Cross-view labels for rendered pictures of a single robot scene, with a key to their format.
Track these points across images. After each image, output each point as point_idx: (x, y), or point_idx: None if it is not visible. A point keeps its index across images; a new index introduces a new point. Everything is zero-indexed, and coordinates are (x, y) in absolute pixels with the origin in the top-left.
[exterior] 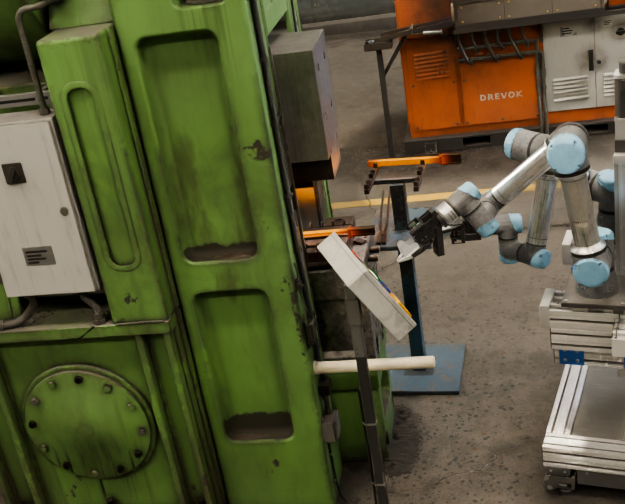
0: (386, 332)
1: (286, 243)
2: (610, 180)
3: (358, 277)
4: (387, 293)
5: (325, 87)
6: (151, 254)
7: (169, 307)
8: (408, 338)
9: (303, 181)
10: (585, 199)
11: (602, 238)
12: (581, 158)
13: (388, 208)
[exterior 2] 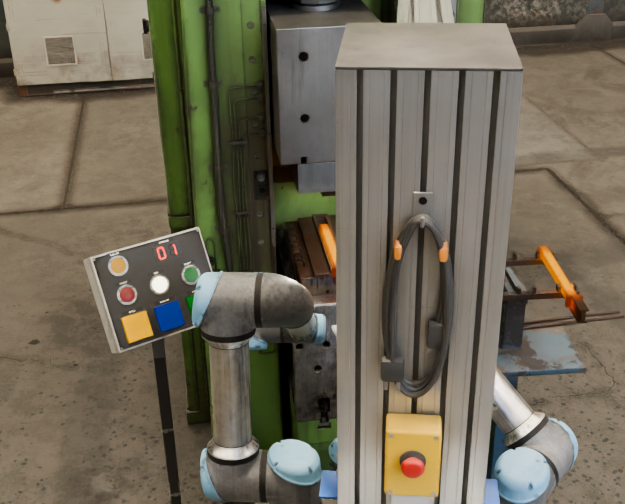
0: (569, 475)
1: (195, 211)
2: (500, 464)
3: (87, 258)
4: (101, 296)
5: (330, 89)
6: (163, 149)
7: (177, 207)
8: (564, 499)
9: (293, 178)
10: (213, 377)
11: (269, 462)
12: (192, 313)
13: (557, 323)
